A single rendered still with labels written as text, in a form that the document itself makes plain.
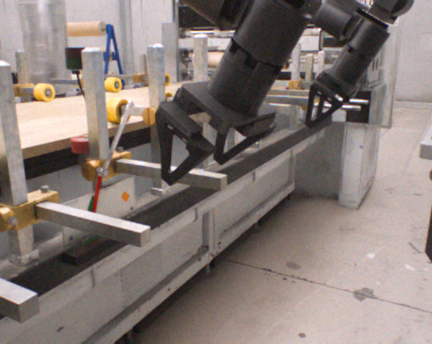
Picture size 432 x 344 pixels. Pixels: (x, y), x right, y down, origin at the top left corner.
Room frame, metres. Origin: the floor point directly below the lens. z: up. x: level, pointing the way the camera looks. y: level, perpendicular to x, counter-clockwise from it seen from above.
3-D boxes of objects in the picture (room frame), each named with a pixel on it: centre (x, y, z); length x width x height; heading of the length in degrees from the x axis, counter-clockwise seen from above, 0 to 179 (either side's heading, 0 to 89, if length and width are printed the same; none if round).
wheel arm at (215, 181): (1.01, 0.17, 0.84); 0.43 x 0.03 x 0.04; 61
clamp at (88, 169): (1.05, 0.28, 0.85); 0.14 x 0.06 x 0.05; 151
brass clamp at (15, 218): (0.83, 0.40, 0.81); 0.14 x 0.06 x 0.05; 151
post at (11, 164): (0.81, 0.41, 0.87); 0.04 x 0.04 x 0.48; 61
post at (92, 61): (1.03, 0.28, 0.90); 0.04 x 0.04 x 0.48; 61
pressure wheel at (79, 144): (1.11, 0.34, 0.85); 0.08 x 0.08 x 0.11
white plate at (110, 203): (0.99, 0.28, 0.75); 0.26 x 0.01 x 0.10; 151
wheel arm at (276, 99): (1.70, -0.15, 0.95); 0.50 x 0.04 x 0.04; 61
